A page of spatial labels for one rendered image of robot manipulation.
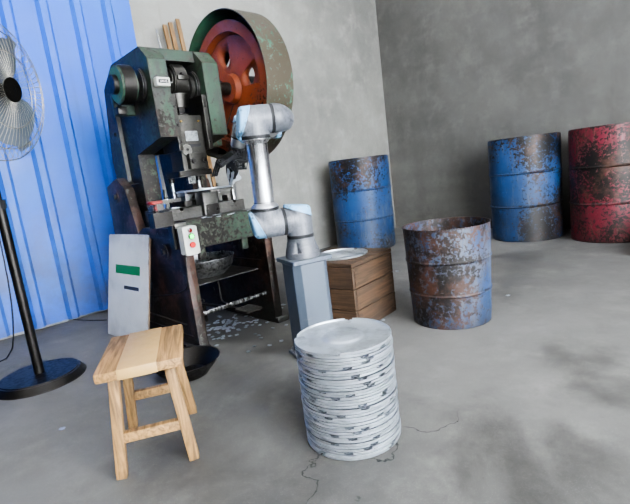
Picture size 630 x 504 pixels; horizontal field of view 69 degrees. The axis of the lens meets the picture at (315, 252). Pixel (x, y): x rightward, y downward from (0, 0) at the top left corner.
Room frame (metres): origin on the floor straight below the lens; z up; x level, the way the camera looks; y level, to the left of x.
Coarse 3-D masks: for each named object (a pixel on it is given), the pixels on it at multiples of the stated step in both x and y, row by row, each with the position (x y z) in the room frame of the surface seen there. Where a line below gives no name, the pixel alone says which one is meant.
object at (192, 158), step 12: (180, 120) 2.44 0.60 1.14; (192, 120) 2.50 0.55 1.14; (192, 132) 2.49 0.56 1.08; (192, 144) 2.48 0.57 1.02; (204, 144) 2.53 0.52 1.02; (180, 156) 2.44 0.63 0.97; (192, 156) 2.44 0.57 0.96; (204, 156) 2.49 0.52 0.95; (180, 168) 2.46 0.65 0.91; (192, 168) 2.43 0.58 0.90; (204, 168) 2.51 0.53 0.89
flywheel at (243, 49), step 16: (208, 32) 2.85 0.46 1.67; (224, 32) 2.74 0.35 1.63; (240, 32) 2.63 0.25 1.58; (208, 48) 2.88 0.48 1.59; (224, 48) 2.81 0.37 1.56; (240, 48) 2.70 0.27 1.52; (256, 48) 2.54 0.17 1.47; (224, 64) 2.87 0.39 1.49; (240, 64) 2.72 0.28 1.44; (256, 64) 2.61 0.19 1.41; (224, 80) 2.79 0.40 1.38; (240, 80) 2.73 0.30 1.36; (256, 80) 2.63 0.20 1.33; (224, 96) 2.80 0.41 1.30; (240, 96) 2.74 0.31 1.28; (256, 96) 2.64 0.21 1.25; (224, 144) 2.86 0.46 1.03
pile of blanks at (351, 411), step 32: (384, 352) 1.21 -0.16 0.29; (320, 384) 1.20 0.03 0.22; (352, 384) 1.16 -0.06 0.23; (384, 384) 1.20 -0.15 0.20; (320, 416) 1.19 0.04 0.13; (352, 416) 1.16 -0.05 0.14; (384, 416) 1.19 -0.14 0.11; (320, 448) 1.20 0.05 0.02; (352, 448) 1.16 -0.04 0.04; (384, 448) 1.18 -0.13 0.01
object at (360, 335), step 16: (336, 320) 1.45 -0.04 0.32; (352, 320) 1.43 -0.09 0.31; (368, 320) 1.41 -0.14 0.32; (304, 336) 1.34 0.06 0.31; (320, 336) 1.32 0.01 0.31; (336, 336) 1.29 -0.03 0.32; (352, 336) 1.28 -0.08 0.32; (368, 336) 1.28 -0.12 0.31; (384, 336) 1.26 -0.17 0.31; (320, 352) 1.20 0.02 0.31; (352, 352) 1.16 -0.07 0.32
